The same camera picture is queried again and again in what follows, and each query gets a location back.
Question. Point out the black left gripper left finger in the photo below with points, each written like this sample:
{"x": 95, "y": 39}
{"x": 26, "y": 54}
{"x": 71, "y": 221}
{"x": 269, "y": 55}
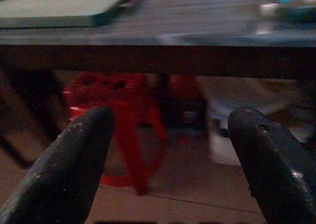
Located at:
{"x": 61, "y": 169}

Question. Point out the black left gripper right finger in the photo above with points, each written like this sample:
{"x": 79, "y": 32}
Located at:
{"x": 276, "y": 169}

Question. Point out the red plastic stool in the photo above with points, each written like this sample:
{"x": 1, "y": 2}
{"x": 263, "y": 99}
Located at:
{"x": 128, "y": 98}

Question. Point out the dark wooden table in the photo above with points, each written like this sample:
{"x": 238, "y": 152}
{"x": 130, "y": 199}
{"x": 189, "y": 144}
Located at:
{"x": 158, "y": 58}

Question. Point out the grey green flat tray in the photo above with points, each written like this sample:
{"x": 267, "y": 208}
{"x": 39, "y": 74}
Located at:
{"x": 54, "y": 9}

